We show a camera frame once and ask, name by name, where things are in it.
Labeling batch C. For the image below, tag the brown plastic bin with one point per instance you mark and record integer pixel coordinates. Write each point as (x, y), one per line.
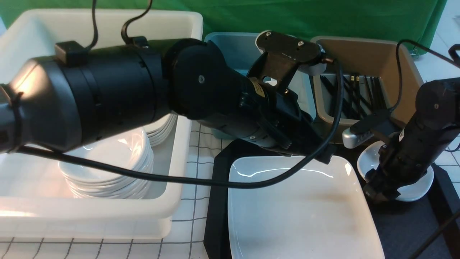
(374, 58)

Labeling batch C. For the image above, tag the large white plastic bin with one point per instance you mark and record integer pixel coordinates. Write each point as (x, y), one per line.
(36, 201)

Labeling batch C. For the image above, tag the green cloth backdrop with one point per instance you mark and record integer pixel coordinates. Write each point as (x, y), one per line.
(392, 20)

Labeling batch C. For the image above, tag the white small dish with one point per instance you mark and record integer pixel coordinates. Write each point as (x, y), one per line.
(369, 158)

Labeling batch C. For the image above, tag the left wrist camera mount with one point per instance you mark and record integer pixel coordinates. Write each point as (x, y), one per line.
(283, 55)

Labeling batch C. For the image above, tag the large white square plate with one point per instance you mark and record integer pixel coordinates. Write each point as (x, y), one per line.
(318, 213)

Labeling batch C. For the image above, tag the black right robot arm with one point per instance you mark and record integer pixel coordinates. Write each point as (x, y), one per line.
(436, 113)

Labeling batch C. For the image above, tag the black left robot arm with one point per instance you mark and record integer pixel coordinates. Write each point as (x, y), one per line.
(81, 97)

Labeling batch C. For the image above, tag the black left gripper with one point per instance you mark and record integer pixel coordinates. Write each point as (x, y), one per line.
(270, 115)

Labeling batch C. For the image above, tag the stack of white square plates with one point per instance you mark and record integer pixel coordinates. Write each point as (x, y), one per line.
(158, 131)

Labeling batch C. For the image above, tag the blue plastic bin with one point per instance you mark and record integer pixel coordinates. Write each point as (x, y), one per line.
(240, 53)

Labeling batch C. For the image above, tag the black chopsticks in brown bin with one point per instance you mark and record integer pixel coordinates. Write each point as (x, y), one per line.
(363, 95)

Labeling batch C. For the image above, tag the black serving tray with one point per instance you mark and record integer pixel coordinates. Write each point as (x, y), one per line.
(402, 228)

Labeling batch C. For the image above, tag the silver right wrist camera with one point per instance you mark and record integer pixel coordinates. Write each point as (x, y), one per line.
(359, 136)

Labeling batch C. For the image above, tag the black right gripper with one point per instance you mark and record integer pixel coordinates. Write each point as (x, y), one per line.
(402, 161)

